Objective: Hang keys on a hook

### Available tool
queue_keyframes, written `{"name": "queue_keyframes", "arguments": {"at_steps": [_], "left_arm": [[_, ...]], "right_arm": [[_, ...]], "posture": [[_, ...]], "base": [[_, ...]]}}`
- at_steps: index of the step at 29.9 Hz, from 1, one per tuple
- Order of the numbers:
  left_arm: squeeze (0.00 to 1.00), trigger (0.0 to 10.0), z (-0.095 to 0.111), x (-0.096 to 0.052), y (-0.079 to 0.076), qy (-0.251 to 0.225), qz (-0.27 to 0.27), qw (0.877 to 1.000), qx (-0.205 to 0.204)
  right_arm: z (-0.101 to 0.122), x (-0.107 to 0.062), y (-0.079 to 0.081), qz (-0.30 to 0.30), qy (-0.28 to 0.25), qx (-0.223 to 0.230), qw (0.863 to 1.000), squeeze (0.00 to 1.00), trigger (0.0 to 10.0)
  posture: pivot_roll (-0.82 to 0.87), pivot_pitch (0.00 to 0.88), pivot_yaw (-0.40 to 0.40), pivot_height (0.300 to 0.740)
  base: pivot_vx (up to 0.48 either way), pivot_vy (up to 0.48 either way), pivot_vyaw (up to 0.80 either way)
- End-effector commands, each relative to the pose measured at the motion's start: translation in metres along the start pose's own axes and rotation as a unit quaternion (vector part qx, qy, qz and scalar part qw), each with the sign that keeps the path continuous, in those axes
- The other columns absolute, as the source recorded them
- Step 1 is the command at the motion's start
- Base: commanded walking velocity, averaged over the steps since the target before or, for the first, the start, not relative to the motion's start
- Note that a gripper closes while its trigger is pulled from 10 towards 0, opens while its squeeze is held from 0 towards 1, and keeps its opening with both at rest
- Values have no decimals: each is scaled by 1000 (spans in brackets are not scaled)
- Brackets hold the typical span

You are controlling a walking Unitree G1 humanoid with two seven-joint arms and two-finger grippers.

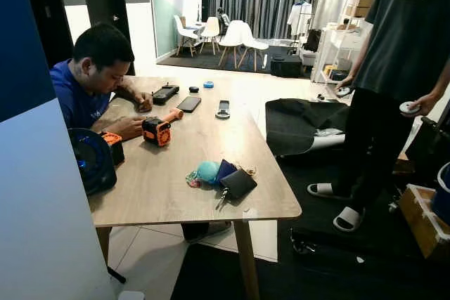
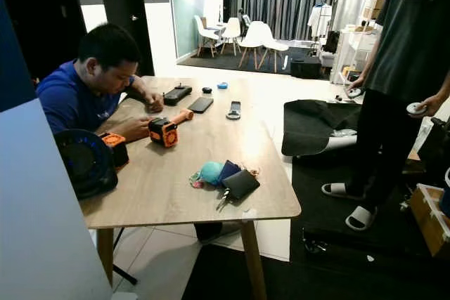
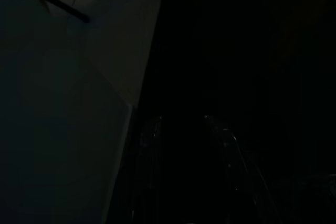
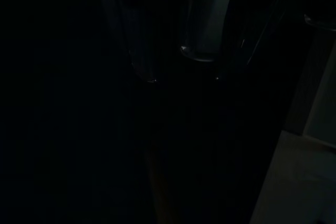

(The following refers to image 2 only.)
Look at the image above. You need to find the seated person in blue shirt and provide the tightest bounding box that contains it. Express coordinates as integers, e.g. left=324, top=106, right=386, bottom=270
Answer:
left=35, top=22, right=243, bottom=243

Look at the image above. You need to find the blue white partition panel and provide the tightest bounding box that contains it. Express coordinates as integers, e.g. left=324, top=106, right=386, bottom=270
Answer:
left=0, top=0, right=113, bottom=300

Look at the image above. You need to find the round black speaker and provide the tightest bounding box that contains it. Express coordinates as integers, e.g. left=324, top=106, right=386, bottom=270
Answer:
left=55, top=129, right=119, bottom=200

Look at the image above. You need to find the small orange black box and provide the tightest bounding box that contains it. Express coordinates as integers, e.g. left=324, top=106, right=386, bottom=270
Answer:
left=101, top=131, right=130, bottom=169

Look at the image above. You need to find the black door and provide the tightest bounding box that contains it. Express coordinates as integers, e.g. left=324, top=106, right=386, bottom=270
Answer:
left=95, top=0, right=155, bottom=76

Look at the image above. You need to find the light wooden table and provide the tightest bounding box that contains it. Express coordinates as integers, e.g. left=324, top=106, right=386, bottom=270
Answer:
left=79, top=77, right=302, bottom=300

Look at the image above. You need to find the black handheld controller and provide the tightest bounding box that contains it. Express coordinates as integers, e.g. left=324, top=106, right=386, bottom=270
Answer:
left=163, top=84, right=194, bottom=106

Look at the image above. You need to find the black smartphone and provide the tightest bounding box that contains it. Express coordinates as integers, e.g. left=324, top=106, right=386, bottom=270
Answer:
left=187, top=96, right=214, bottom=114

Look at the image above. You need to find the white chair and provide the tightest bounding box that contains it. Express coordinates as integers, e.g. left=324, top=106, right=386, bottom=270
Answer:
left=221, top=18, right=242, bottom=55
left=260, top=26, right=289, bottom=72
left=239, top=21, right=268, bottom=69
left=193, top=15, right=222, bottom=57

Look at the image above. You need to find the dark blue wallet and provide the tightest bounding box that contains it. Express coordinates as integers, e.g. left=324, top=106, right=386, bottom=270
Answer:
left=217, top=160, right=242, bottom=185

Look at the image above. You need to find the black rug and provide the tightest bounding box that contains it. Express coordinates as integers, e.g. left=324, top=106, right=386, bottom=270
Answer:
left=177, top=45, right=331, bottom=77

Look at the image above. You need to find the black floor box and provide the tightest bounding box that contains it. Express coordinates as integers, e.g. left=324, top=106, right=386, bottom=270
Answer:
left=290, top=56, right=322, bottom=79

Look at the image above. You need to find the black cloth cover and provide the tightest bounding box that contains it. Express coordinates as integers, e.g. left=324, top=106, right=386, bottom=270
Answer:
left=281, top=99, right=359, bottom=158

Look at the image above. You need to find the metal clothes rack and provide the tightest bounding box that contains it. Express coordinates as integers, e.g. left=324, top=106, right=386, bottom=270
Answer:
left=295, top=0, right=342, bottom=44

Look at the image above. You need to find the white shirt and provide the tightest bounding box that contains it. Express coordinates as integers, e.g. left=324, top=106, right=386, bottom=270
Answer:
left=308, top=4, right=333, bottom=39

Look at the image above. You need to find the black backpack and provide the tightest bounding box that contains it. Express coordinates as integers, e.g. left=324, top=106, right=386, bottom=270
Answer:
left=323, top=31, right=342, bottom=53

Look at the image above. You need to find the white shelf unit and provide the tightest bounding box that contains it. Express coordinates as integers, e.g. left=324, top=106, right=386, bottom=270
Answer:
left=330, top=27, right=384, bottom=86

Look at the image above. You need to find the standing person in dark clothes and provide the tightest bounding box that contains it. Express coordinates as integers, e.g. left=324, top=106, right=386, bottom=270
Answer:
left=321, top=0, right=450, bottom=232

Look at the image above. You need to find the wooden box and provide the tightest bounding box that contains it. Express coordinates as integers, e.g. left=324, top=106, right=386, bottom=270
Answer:
left=408, top=183, right=450, bottom=257

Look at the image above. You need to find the orange black handled tool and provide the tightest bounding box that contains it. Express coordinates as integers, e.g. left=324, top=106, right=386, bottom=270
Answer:
left=148, top=108, right=194, bottom=149

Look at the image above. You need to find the teal plush keychain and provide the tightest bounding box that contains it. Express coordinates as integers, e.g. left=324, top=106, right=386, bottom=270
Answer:
left=190, top=161, right=224, bottom=190

